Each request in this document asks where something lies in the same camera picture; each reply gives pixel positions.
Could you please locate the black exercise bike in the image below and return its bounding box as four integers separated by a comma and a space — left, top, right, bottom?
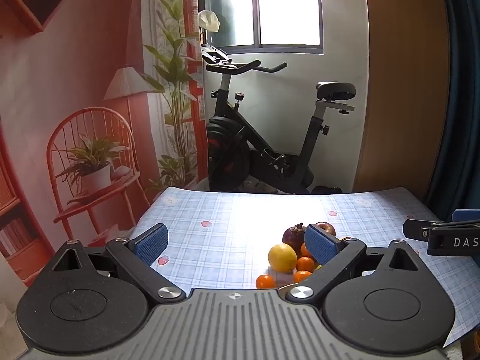
200, 43, 356, 196

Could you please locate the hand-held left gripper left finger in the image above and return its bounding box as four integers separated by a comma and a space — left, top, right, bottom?
52, 223, 187, 305

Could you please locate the red-brown passion fruit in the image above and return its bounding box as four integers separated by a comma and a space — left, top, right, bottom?
314, 221, 337, 238

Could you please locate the printed wall backdrop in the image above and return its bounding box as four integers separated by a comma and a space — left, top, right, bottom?
0, 0, 208, 297

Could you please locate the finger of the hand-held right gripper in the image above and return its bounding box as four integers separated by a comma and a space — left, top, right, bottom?
403, 217, 480, 240
451, 209, 480, 223

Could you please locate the dark purple mangosteen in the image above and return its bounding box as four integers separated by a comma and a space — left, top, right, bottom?
282, 222, 309, 246

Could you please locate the yellow citrus fruit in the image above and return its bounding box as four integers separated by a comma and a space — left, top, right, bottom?
268, 243, 298, 273

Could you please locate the window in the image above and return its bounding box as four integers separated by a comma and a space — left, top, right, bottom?
204, 0, 324, 55

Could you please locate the white cap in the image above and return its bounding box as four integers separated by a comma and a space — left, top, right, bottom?
198, 10, 220, 34

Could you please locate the brown wooden panel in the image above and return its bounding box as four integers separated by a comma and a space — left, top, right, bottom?
352, 0, 451, 200

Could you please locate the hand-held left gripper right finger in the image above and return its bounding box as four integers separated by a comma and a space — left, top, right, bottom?
287, 224, 419, 310

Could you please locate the blue checkered tablecloth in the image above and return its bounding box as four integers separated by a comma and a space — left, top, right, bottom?
129, 187, 480, 347

